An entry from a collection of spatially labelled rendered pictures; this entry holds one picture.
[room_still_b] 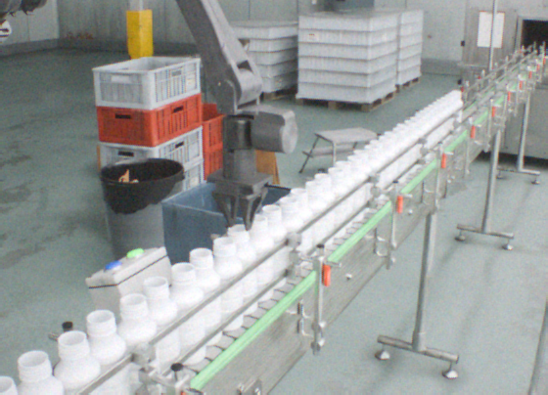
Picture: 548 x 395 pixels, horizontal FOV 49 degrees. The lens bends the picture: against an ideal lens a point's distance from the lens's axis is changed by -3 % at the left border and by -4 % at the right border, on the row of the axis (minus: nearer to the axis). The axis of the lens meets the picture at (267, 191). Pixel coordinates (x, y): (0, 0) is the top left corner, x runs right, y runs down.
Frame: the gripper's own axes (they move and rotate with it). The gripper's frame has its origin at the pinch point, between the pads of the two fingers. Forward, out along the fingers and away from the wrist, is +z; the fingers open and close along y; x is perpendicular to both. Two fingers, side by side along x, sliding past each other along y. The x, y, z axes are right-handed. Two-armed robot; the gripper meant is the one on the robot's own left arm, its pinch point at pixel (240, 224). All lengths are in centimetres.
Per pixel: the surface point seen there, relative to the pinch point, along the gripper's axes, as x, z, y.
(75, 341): 40.3, 2.4, 0.3
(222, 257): 7.8, 3.1, -1.3
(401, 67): -803, 81, 221
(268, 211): -10.1, 0.9, -0.1
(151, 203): -137, 65, 139
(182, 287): 19.5, 3.4, -1.5
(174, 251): -50, 38, 56
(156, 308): 25.5, 4.3, -1.0
